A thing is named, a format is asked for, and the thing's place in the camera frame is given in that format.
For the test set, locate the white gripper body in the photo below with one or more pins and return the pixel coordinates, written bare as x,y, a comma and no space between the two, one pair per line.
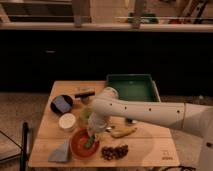
96,124

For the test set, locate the green pepper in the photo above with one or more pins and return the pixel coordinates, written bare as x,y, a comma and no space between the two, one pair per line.
89,142

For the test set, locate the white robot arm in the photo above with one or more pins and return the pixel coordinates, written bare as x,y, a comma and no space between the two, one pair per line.
190,118

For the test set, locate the red bowl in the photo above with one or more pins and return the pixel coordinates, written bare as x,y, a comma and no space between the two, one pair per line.
78,142

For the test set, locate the black bowl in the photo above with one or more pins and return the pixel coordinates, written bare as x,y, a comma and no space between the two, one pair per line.
67,98

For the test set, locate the blue sponge in bowl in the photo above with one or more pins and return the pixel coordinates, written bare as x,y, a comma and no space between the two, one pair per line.
61,104

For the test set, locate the white round container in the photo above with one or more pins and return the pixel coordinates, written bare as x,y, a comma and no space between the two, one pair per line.
67,122

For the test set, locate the yellow banana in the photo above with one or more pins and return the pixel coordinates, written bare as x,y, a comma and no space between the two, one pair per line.
122,132

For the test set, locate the bunch of dark grapes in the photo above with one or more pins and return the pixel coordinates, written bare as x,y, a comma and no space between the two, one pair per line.
118,152

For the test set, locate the grey blue cloth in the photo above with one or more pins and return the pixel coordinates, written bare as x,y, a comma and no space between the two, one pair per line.
60,154

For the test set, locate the green plastic tray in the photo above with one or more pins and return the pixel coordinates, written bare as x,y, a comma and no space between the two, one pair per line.
133,87

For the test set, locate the black stand on floor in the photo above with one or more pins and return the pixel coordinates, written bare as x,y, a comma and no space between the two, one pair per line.
24,143

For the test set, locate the black handled tool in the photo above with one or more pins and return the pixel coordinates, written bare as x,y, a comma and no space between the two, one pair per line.
84,95

